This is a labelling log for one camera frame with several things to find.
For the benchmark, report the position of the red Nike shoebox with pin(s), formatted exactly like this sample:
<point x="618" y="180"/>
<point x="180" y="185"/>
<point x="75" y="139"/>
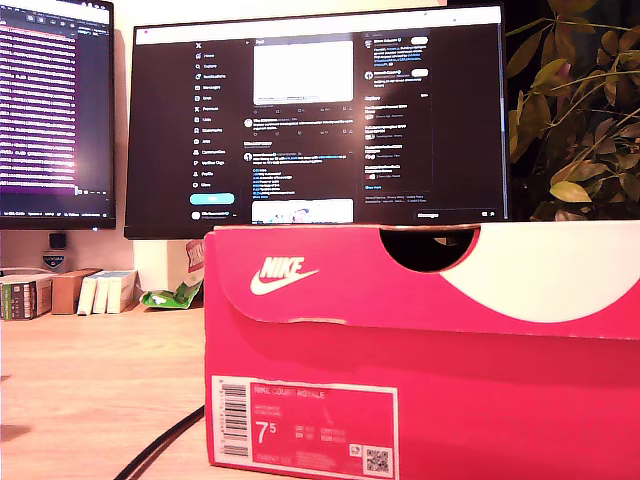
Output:
<point x="425" y="360"/>

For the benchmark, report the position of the white box with blue stripe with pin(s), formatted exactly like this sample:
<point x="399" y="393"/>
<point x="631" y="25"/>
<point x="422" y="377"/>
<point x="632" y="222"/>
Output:
<point x="121" y="292"/>

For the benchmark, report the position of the slim white box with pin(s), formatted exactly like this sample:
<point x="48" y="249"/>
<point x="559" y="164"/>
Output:
<point x="86" y="297"/>
<point x="101" y="295"/>

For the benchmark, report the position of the brown cardboard box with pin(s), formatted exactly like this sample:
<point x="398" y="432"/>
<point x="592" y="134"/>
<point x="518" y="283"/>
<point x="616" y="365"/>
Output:
<point x="70" y="292"/>

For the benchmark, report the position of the dark green printed box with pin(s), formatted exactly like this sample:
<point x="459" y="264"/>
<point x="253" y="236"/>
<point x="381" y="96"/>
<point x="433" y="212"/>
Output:
<point x="22" y="297"/>

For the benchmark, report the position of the wide black computer monitor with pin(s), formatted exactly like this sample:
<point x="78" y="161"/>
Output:
<point x="320" y="130"/>

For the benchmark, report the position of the red and white bag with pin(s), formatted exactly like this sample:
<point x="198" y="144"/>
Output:
<point x="195" y="255"/>

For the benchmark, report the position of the green plastic bag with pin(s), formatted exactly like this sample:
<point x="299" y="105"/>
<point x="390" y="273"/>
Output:
<point x="170" y="297"/>

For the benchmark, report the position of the white monitor stand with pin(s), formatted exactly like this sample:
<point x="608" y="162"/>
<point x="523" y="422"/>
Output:
<point x="152" y="265"/>

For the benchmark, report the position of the dark shield badge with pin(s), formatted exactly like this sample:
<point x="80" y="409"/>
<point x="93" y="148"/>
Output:
<point x="53" y="261"/>

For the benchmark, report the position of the green leafy houseplant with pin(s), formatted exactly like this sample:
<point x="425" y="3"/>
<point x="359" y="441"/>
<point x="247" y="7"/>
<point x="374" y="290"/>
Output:
<point x="575" y="125"/>

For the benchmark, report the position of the computer monitor with purple terminal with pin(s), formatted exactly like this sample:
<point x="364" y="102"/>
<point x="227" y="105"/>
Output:
<point x="45" y="100"/>

